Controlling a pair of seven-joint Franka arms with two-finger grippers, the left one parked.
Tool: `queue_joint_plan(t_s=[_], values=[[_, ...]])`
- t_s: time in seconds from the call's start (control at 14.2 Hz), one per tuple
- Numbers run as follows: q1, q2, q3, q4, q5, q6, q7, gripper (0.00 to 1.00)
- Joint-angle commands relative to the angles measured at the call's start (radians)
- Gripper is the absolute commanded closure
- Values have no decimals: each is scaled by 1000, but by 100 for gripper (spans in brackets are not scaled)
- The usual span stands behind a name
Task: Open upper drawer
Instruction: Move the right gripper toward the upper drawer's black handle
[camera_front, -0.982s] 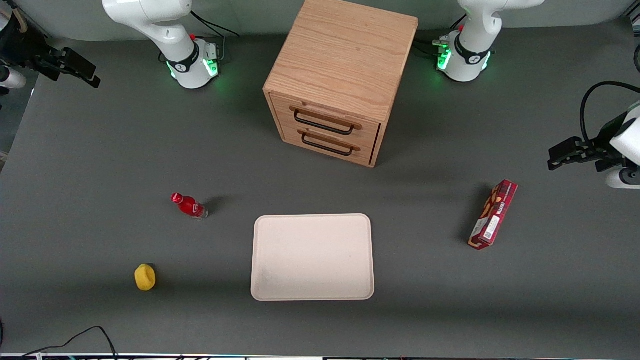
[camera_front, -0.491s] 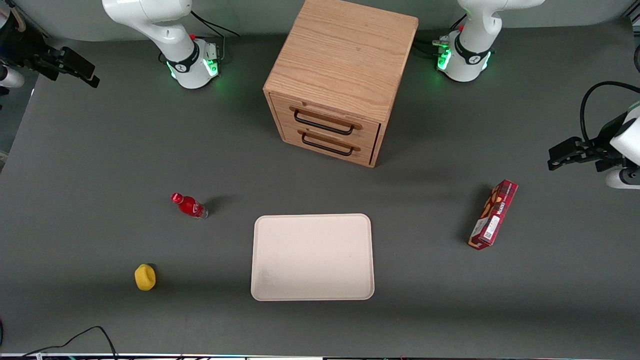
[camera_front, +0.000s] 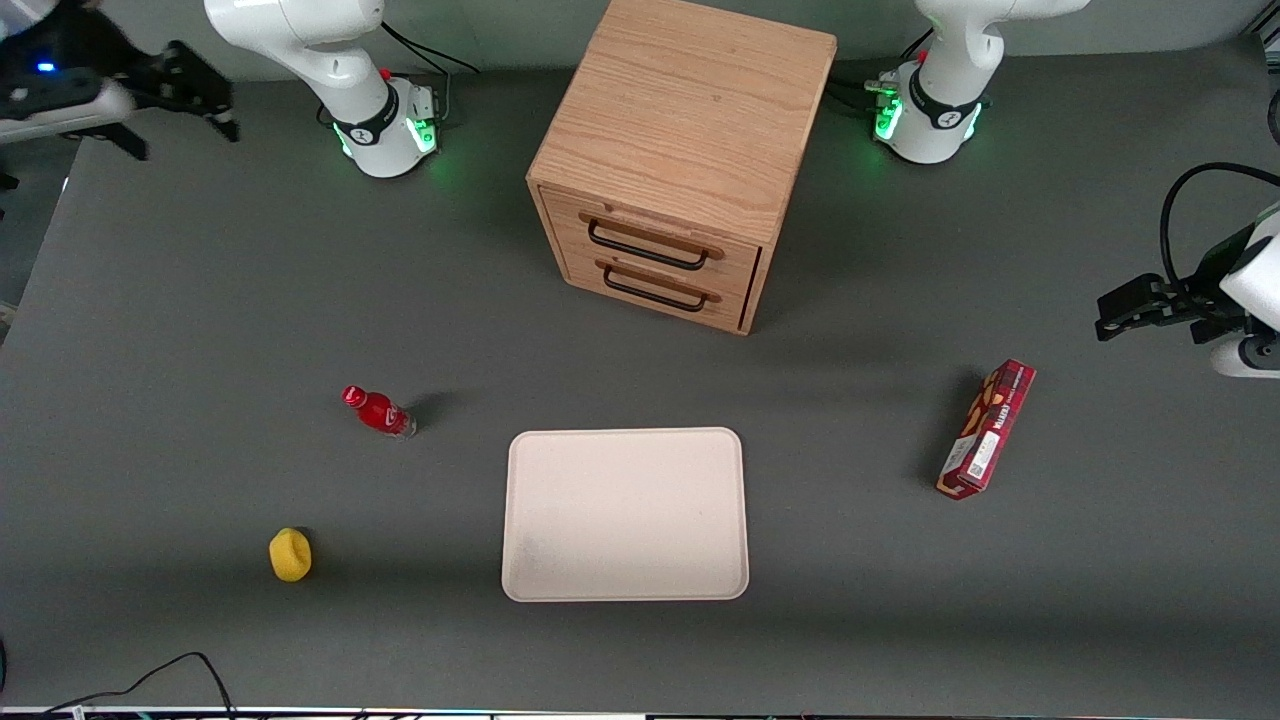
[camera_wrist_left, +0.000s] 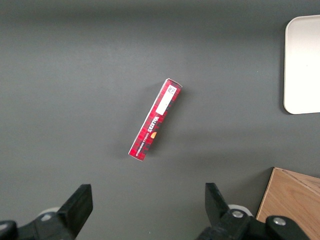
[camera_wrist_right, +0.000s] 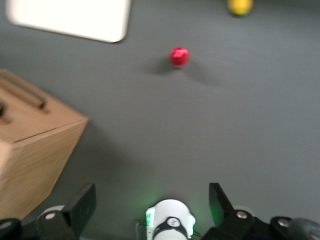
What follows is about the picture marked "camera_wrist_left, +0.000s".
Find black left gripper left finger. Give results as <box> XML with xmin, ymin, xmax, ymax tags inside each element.
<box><xmin>0</xmin><ymin>183</ymin><xmax>94</xmax><ymax>240</ymax></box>

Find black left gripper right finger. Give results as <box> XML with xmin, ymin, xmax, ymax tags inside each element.
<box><xmin>197</xmin><ymin>182</ymin><xmax>312</xmax><ymax>240</ymax></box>

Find wooden board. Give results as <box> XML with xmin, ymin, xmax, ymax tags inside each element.
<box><xmin>255</xmin><ymin>166</ymin><xmax>320</xmax><ymax>240</ymax></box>

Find red tartan shortbread box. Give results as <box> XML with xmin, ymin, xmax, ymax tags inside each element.
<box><xmin>128</xmin><ymin>78</ymin><xmax>183</xmax><ymax>163</ymax></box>

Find white plastic tray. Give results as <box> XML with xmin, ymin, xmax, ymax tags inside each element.
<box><xmin>283</xmin><ymin>14</ymin><xmax>320</xmax><ymax>115</ymax></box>

